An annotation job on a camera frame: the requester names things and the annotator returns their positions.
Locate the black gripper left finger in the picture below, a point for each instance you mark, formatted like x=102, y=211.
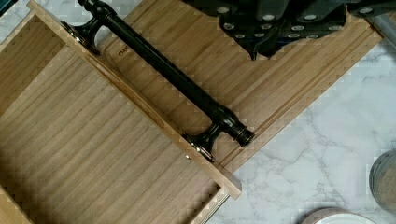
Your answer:
x=255, y=25

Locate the black metal drawer handle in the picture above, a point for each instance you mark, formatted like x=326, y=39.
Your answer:
x=223, y=119

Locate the light wooden drawer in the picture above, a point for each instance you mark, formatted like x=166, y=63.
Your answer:
x=79, y=146

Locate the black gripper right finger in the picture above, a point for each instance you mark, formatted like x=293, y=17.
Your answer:
x=289, y=20

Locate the silver metal rod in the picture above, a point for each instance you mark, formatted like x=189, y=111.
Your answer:
x=385, y=26

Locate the white plate with rim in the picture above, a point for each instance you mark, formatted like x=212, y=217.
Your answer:
x=335, y=216

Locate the grey round container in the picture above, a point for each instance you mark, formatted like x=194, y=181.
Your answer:
x=382, y=181

